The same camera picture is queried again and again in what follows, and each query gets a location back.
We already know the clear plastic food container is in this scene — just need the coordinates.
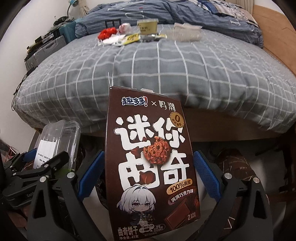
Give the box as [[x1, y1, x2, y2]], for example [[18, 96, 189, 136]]
[[33, 120, 81, 170]]

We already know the brown cookie box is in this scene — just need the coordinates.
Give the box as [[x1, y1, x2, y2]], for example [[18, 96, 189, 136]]
[[105, 86, 200, 240]]

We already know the white tissue paper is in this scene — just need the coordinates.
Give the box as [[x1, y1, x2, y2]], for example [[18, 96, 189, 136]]
[[97, 35, 126, 46]]

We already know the yellow rice cracker packet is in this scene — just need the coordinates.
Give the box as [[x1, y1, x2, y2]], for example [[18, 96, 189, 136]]
[[121, 34, 140, 45]]

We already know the black wet wipe packet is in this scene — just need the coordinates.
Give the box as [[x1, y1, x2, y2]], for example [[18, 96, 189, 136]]
[[140, 34, 168, 42]]

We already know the bubble wrap sheet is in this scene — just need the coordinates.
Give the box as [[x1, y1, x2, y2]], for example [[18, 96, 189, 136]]
[[164, 23, 202, 42]]

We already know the brown patterned trouser leg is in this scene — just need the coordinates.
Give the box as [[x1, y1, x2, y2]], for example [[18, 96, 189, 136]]
[[218, 155, 257, 181]]

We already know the grey checked bed sheet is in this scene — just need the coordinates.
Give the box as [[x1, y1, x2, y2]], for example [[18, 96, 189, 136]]
[[15, 30, 295, 133]]

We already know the grey suitcase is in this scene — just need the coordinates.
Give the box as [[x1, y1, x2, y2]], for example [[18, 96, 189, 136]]
[[24, 36, 66, 71]]

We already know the teal suitcase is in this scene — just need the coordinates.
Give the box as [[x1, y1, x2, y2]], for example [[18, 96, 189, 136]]
[[58, 21, 76, 44]]

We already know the white red plastic bag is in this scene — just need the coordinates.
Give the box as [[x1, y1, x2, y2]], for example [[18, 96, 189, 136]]
[[118, 23, 132, 35]]

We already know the beige left curtain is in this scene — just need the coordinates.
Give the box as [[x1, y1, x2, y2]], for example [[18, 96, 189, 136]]
[[78, 0, 89, 18]]

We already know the blue striped duvet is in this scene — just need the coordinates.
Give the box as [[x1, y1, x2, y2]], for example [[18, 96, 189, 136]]
[[75, 1, 263, 48]]

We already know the blue desk lamp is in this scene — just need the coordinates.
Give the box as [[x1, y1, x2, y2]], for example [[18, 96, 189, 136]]
[[67, 0, 79, 17]]

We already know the yellow yogurt cup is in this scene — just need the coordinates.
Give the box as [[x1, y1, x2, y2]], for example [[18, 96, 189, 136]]
[[137, 19, 159, 35]]

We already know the wooden headboard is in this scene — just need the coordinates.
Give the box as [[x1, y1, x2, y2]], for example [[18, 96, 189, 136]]
[[253, 5, 296, 73]]

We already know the patterned pillow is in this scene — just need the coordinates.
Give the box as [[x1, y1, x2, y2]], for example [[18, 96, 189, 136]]
[[198, 1, 257, 25]]

